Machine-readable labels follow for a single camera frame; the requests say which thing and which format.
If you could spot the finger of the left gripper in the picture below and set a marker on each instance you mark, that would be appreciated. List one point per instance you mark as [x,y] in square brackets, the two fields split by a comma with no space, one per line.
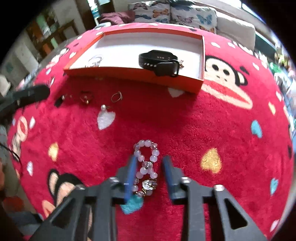
[27,96]

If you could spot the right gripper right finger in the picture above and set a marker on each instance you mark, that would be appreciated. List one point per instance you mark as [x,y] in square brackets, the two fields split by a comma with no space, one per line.
[209,212]

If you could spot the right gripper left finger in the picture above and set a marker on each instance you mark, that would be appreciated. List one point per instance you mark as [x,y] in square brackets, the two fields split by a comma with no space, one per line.
[89,212]

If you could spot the dark wooden desk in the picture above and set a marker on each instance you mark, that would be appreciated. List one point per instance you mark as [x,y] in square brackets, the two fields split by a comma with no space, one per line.
[44,43]

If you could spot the pearl earring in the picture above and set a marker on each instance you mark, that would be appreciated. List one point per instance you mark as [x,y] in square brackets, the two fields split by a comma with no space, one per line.
[105,107]

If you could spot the red monkey print blanket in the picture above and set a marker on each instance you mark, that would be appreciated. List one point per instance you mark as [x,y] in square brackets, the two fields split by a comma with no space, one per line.
[234,132]

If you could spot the orange white shallow box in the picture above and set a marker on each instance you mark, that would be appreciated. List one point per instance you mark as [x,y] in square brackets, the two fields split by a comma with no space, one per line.
[115,54]

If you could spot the maroon crumpled cloth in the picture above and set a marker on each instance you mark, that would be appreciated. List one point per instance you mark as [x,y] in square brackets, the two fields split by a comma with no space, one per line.
[117,18]

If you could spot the black smart band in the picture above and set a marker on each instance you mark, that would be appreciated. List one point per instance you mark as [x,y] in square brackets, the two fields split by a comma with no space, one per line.
[162,63]

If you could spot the left butterfly pillow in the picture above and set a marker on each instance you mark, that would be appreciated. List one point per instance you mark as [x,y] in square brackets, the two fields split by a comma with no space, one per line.
[151,11]

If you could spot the butterfly pillow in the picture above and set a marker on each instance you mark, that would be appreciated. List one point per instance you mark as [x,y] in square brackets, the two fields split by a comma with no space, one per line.
[151,11]
[203,18]

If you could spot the small gold ornament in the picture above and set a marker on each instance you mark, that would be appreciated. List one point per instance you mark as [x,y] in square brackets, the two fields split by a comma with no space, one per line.
[181,64]

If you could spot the beige plain pillow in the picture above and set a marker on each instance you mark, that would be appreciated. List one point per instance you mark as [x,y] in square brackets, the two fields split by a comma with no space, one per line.
[237,30]

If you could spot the right butterfly pillow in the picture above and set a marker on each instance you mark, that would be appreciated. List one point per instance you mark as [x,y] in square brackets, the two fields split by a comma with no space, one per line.
[203,18]

